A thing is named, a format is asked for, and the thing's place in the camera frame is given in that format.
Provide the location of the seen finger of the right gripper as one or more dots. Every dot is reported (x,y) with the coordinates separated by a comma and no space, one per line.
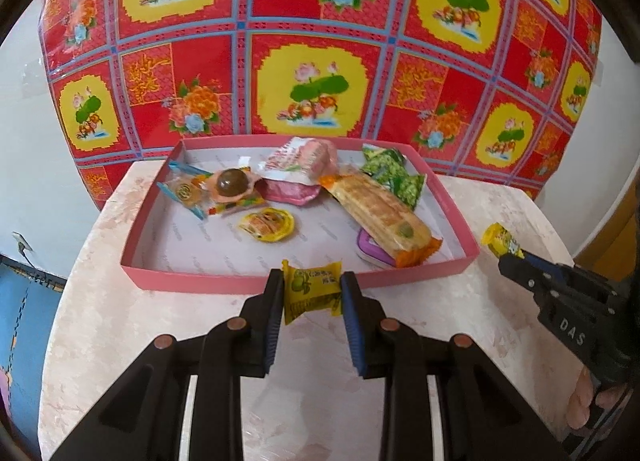
(530,270)

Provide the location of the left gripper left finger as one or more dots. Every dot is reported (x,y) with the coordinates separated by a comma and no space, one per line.
(140,416)

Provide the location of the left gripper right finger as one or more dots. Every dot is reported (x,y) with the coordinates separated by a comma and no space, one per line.
(483,416)

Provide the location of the yellow snack packet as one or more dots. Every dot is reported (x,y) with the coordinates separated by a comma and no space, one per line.
(500,242)

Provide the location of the orange cracker packet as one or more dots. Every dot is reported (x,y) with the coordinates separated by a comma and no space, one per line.
(391,224)

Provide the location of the purple tin box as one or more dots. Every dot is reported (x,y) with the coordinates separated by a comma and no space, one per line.
(371,252)

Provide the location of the green pea snack bag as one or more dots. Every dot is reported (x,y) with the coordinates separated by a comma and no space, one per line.
(387,166)

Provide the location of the yellow frog candy packet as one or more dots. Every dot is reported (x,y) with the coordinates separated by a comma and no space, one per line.
(311,289)

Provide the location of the round yellow jelly cup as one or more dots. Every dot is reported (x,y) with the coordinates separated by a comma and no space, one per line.
(268,225)

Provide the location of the brown ball candy packet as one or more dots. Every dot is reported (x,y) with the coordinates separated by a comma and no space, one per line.
(232,190)

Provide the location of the right hand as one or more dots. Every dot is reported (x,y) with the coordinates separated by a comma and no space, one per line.
(585,394)

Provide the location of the blue furniture at left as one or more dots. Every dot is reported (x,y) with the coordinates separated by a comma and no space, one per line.
(28,308)

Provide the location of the red shallow cardboard box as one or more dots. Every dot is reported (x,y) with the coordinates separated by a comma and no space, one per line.
(169,249)

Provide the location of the small orange candy packet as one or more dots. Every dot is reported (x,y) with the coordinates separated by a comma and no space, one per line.
(184,184)

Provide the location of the pink jelly pouch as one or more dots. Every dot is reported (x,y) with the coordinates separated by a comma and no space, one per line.
(291,173)

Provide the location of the red floral wall cloth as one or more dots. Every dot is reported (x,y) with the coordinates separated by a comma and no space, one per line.
(485,89)

